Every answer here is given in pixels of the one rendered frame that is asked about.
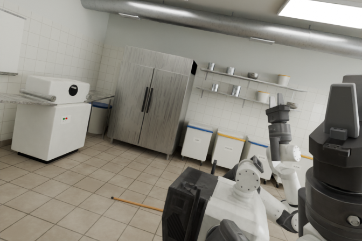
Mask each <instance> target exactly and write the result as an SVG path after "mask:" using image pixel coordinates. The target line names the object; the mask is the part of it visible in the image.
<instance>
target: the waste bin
mask: <svg viewBox="0 0 362 241"><path fill-rule="evenodd" d="M107 109H108V104H105V103H100V102H93V107H92V112H91V116H90V121H89V127H88V132H89V133H94V134H103V129H104V125H105V120H106V114H107ZM111 109H112V106H111V105H110V108H109V114H108V119H107V124H108V120H109V116H110V112H111ZM107 124H106V127H107Z"/></svg>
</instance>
